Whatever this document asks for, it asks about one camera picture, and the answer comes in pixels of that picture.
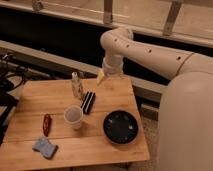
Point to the white ceramic cup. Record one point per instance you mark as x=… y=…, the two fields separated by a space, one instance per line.
x=74 y=116

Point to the metal frame rail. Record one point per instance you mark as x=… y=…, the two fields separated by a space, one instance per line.
x=143 y=88

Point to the small patterned bottle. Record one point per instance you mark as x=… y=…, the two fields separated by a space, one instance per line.
x=77 y=86

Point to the blue sponge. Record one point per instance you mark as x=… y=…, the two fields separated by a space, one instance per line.
x=45 y=147

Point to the black striped brush block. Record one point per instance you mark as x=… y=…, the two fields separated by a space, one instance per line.
x=88 y=102

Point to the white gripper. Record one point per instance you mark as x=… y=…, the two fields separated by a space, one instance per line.
x=109 y=67

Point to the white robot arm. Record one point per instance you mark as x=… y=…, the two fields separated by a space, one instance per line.
x=185 y=124

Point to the black round plate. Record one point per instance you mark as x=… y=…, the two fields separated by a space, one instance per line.
x=120 y=127

